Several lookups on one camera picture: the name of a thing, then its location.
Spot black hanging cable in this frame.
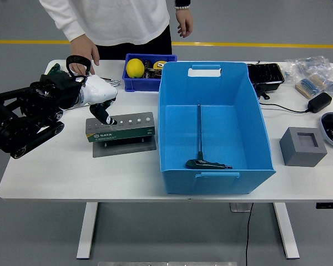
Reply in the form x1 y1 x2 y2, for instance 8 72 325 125
244 202 255 266

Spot person's left hand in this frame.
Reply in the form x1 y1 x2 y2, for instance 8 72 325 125
175 8 194 39

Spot large green T-handle hex key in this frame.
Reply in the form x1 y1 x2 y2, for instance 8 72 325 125
185 104 234 170

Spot black adapter cord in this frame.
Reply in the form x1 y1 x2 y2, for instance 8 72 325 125
259 102 310 114

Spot small dark blue bin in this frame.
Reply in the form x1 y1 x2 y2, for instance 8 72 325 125
122 53 178 93

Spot clear plastic parts bags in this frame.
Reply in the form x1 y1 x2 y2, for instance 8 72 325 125
283 55 333 98

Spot black strap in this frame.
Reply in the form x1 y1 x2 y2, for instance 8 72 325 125
255 84 270 100

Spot grey foam block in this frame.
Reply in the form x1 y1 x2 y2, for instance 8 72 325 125
279 126 328 167

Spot dark electronic parts pile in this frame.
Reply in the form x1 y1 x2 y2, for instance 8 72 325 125
143 59 164 80

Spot black plastic tray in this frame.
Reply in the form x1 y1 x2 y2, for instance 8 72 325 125
247 63 285 94

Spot large light blue folding box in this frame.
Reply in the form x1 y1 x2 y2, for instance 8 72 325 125
158 60 277 195

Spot light blue oval tray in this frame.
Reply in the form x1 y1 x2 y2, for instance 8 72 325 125
320 111 333 151

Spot white table leg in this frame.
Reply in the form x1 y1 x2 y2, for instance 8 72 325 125
273 202 300 260
76 202 99 260

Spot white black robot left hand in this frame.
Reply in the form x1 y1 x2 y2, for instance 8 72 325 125
82 75 119 126

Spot person's right hand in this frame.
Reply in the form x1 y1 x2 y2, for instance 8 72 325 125
69 34 100 75

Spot black power adapter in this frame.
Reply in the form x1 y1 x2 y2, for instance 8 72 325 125
307 92 332 114

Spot taped resistor strip bundle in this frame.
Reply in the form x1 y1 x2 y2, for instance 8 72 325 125
295 74 329 99

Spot grey metal foot plate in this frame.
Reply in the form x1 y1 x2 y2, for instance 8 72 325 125
229 202 253 213

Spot person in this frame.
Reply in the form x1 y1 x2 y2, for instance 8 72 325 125
38 0 194 76

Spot grey green hex key stand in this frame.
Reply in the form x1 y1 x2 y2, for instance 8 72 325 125
85 111 158 158

